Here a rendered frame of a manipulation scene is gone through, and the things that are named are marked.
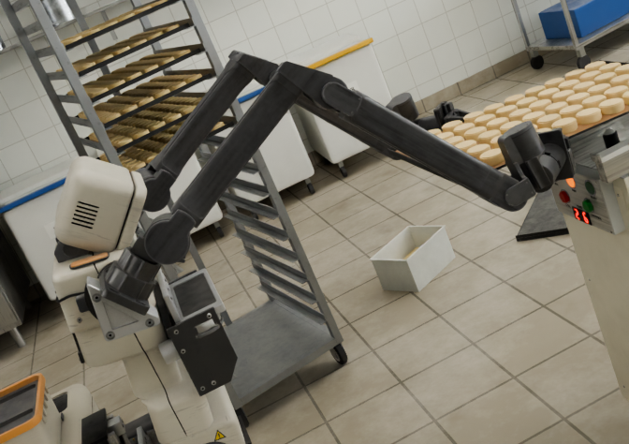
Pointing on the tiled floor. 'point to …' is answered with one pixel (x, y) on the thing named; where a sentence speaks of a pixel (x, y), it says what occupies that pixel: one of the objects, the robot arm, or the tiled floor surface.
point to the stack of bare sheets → (543, 219)
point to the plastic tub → (413, 258)
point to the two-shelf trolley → (568, 29)
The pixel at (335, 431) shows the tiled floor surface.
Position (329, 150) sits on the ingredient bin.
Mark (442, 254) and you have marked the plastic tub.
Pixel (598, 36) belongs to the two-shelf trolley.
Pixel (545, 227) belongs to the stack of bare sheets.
